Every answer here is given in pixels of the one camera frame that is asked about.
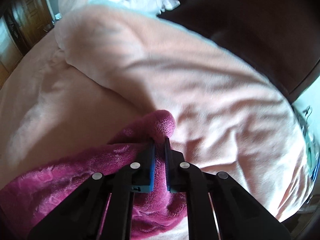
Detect dark wooden headboard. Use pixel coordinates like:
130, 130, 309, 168
162, 0, 319, 102

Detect pink bed duvet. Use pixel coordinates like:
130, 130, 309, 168
1, 4, 313, 221

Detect brown wooden wardrobe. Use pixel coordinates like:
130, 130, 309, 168
0, 17, 23, 87

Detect magenta fleece pants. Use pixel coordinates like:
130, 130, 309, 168
1, 110, 187, 239

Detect brown wooden door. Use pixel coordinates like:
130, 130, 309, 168
4, 0, 54, 55

